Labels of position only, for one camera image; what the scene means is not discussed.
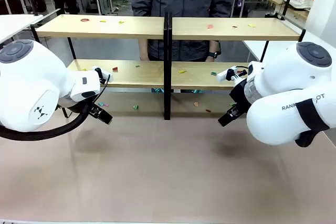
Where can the person's left hand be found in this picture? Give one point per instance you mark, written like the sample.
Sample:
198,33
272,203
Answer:
211,59

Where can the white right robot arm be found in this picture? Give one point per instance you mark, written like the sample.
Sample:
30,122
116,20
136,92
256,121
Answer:
275,124

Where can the wooden shelf black frame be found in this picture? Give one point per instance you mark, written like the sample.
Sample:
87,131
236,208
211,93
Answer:
105,28
275,31

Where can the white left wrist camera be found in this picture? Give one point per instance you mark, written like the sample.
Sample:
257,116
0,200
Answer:
105,73

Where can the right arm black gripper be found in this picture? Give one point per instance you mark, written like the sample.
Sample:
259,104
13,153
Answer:
240,96

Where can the person's right forearm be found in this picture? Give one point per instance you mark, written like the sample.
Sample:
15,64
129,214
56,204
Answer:
143,49

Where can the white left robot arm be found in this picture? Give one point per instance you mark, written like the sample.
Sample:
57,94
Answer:
26,90

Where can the black backpack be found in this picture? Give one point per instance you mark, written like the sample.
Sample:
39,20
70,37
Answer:
40,1

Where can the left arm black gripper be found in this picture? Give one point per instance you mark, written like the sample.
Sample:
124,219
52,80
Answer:
94,110

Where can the black wristwatch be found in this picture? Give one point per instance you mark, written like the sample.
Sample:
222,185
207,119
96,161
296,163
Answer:
215,54

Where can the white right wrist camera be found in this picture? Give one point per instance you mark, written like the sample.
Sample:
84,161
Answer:
223,75

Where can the black round base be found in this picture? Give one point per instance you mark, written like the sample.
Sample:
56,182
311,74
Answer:
269,15

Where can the wooden work table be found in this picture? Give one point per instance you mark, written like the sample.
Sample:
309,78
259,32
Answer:
294,6

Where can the white table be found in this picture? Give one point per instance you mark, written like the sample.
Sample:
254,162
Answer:
254,47
15,24

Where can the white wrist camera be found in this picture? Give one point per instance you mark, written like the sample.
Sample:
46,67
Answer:
105,73
223,75

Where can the person's left forearm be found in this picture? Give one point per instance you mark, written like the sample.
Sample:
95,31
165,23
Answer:
214,45

